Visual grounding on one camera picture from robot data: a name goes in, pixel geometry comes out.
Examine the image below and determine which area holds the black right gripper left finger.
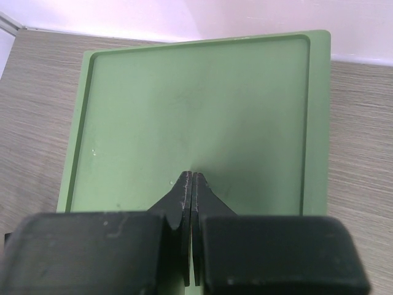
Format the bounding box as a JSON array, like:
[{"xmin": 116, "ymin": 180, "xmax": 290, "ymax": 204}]
[{"xmin": 1, "ymin": 171, "xmax": 192, "ymax": 294}]

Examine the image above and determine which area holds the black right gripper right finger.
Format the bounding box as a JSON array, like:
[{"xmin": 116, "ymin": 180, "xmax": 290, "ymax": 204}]
[{"xmin": 192, "ymin": 173, "xmax": 372, "ymax": 294}]

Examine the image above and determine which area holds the green drawer cabinet shell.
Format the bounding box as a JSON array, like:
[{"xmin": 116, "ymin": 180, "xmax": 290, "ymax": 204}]
[{"xmin": 57, "ymin": 30, "xmax": 331, "ymax": 215}]

